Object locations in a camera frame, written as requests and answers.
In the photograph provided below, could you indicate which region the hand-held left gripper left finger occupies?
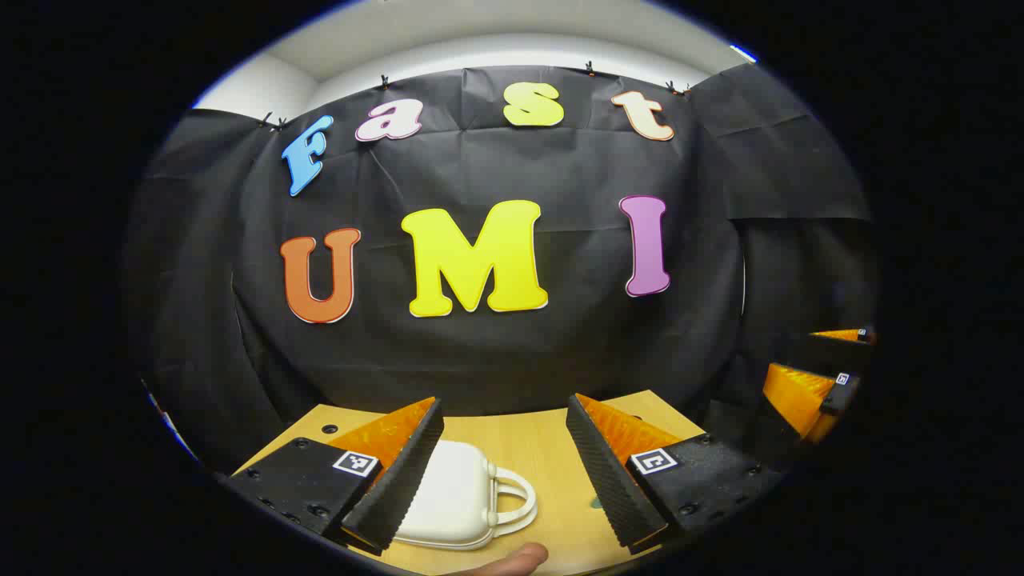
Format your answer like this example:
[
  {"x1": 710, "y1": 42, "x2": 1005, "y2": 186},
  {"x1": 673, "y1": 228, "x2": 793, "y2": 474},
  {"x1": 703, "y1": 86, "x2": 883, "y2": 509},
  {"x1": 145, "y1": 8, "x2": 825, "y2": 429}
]
[{"x1": 222, "y1": 396, "x2": 446, "y2": 557}]

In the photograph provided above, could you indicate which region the black backdrop cloth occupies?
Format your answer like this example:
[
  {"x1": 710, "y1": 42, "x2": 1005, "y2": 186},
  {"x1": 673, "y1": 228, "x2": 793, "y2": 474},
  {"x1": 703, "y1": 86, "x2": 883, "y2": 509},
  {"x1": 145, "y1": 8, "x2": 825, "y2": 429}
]
[{"x1": 124, "y1": 62, "x2": 881, "y2": 473}]

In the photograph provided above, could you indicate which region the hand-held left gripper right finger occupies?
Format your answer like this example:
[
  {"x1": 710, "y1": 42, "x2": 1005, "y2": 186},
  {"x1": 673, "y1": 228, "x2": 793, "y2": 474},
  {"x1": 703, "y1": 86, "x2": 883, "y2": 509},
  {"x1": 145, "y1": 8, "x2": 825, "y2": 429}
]
[{"x1": 566, "y1": 392, "x2": 789, "y2": 555}]

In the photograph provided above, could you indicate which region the white suitcase with handle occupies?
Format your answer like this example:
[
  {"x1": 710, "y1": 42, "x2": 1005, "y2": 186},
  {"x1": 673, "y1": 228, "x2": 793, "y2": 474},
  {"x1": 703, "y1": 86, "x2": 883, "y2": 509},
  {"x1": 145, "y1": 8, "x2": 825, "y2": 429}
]
[{"x1": 392, "y1": 438, "x2": 538, "y2": 551}]

